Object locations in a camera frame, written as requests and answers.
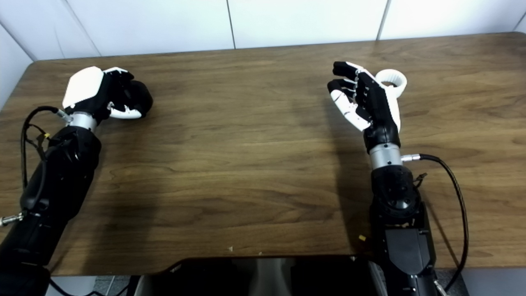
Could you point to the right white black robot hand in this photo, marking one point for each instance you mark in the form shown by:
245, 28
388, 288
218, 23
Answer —
380, 111

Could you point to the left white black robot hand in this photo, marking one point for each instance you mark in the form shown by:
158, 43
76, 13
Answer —
84, 88

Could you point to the round black part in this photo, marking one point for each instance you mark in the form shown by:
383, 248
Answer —
142, 96

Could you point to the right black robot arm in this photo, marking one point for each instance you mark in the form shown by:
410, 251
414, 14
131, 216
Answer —
407, 246

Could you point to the glossy black robot torso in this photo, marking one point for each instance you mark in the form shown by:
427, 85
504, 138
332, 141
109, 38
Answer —
226, 279

